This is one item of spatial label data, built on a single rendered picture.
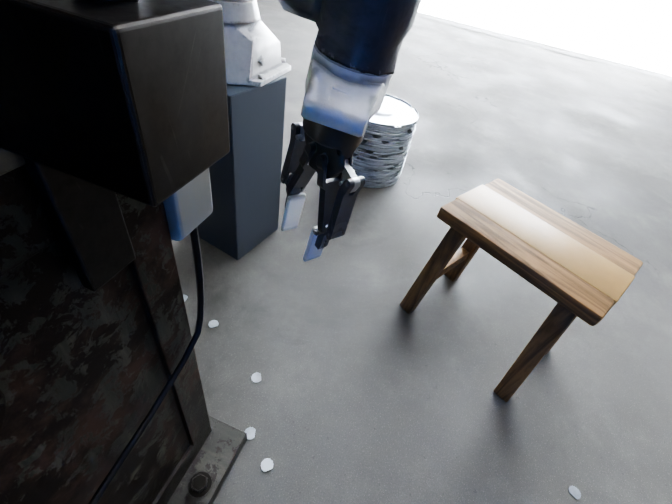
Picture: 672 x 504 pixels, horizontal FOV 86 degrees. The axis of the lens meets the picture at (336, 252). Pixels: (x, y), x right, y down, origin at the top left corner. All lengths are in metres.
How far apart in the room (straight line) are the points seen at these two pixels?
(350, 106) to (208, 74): 0.20
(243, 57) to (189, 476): 0.76
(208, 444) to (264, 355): 0.21
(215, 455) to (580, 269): 0.73
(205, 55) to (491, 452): 0.84
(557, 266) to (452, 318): 0.35
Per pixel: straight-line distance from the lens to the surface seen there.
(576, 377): 1.12
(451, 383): 0.92
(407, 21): 0.40
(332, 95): 0.37
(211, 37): 0.19
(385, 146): 1.32
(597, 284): 0.80
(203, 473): 0.74
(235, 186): 0.88
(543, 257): 0.78
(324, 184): 0.47
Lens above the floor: 0.74
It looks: 43 degrees down
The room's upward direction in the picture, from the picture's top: 12 degrees clockwise
